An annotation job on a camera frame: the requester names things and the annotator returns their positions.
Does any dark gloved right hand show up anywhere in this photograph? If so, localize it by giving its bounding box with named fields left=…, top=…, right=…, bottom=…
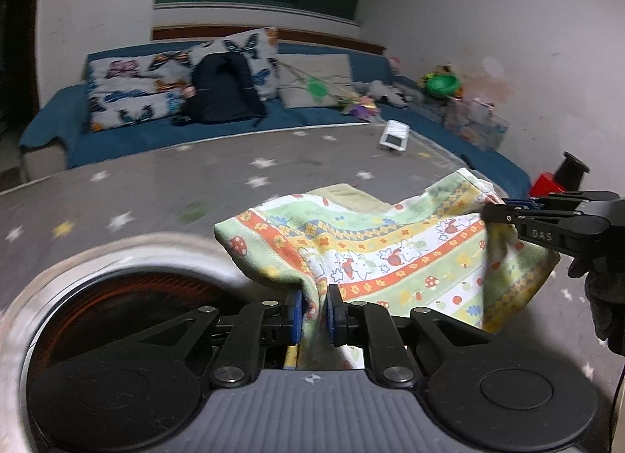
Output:
left=568, top=259, right=624, bottom=356

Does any red and black toy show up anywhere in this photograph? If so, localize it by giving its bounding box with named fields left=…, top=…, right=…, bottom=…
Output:
left=529, top=152, right=590, bottom=197

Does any small white device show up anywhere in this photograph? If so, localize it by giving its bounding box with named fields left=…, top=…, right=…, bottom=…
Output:
left=378, top=120, right=410, bottom=153

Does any colourful patterned children's cloth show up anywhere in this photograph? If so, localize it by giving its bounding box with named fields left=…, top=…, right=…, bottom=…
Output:
left=214, top=168, right=559, bottom=369

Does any green toy bowl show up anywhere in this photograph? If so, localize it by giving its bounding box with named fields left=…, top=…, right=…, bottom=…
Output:
left=421, top=65, right=462, bottom=99

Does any beige cushion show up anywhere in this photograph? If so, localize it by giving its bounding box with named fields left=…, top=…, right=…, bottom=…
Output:
left=278, top=54, right=357, bottom=108

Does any pile of small toys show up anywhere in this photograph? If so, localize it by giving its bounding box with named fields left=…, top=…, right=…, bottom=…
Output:
left=342, top=80, right=408, bottom=122

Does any upright butterfly pillow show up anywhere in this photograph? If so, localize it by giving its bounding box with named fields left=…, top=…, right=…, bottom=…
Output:
left=189, top=27, right=279, bottom=101

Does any round black induction cooktop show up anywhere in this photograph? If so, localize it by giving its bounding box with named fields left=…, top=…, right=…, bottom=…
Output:
left=1, top=232, right=285, bottom=452

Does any dark navy backpack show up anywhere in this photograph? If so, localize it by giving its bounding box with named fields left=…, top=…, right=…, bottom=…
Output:
left=171, top=52, right=266, bottom=126

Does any large butterfly pillow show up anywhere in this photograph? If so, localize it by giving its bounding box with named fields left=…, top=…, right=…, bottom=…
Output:
left=87, top=50, right=193, bottom=132

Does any grey star-patterned table cover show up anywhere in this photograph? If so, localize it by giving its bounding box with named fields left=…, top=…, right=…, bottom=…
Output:
left=1, top=124, right=623, bottom=452

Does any blue sofa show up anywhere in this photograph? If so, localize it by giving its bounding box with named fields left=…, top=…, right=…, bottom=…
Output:
left=19, top=83, right=531, bottom=198

